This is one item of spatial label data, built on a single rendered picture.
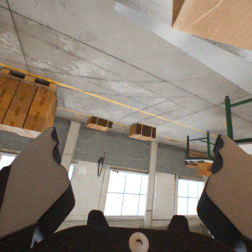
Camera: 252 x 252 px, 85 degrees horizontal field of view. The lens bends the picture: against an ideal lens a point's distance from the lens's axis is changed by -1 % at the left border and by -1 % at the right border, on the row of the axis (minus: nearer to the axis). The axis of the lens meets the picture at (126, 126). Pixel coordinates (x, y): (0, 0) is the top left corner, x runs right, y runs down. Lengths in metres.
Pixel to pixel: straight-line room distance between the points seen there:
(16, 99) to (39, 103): 0.32
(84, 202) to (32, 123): 3.22
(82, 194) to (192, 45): 4.83
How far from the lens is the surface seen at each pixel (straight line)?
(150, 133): 4.04
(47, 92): 2.82
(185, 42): 0.58
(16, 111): 2.77
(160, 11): 0.51
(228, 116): 2.50
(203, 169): 4.56
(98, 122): 3.98
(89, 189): 5.04
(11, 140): 5.02
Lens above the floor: 1.26
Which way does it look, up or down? 17 degrees down
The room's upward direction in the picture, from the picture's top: 172 degrees counter-clockwise
